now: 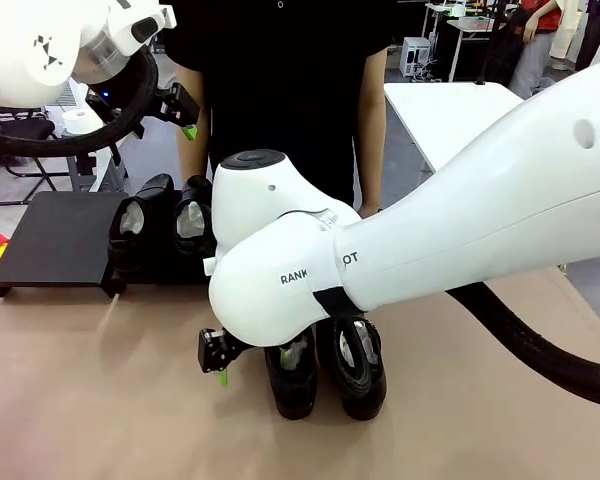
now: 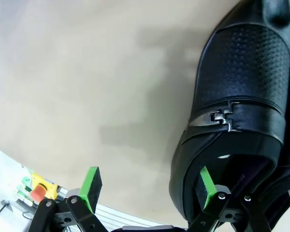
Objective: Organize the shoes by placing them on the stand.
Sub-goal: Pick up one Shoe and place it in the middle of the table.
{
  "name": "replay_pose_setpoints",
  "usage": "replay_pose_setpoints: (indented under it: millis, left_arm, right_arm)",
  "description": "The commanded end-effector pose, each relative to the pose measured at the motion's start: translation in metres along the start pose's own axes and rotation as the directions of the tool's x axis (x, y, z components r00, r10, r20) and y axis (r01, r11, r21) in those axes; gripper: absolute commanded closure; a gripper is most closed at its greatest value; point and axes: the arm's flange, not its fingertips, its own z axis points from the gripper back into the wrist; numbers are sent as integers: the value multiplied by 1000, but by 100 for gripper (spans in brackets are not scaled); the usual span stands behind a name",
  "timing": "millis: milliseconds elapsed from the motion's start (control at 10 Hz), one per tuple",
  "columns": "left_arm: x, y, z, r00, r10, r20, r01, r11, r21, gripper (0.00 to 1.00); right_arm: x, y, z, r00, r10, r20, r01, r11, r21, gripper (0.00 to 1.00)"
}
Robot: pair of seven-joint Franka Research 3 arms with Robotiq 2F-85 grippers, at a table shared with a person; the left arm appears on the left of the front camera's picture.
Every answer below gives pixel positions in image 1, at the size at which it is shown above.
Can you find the black flat shoe stand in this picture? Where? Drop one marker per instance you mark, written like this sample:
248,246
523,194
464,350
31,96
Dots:
55,240
170,275

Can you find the person's left forearm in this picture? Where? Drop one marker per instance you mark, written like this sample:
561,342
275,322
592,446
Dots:
372,150

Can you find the large white table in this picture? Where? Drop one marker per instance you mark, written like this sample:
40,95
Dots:
430,115

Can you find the person's right forearm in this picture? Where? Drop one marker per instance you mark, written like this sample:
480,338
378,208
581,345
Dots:
192,162

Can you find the person in red shirt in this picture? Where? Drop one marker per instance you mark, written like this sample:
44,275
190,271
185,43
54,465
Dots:
532,60

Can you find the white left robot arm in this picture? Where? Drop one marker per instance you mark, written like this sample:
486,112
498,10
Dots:
30,50

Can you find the person's left hand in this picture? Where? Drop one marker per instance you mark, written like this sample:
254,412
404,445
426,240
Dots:
370,208

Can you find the white paper stuffing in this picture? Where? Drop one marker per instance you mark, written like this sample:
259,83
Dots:
132,217
367,345
190,220
300,352

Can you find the black slanted pole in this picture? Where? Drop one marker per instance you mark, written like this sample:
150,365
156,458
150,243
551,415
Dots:
485,67

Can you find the white-frame background desk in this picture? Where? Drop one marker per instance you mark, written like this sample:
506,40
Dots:
460,25

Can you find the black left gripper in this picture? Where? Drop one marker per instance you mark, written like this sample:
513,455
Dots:
179,105

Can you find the black leather shoe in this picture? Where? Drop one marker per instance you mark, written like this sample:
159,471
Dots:
200,187
292,395
360,395
125,250

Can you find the grey plastic step stool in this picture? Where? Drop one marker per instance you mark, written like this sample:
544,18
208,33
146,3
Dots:
80,165

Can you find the person torso black t-shirt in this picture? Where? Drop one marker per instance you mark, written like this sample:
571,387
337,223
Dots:
290,100

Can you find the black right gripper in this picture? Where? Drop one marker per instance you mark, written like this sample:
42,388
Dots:
212,350

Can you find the white computer case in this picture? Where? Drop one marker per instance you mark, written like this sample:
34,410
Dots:
415,55

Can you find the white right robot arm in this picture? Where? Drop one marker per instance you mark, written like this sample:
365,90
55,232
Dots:
430,225

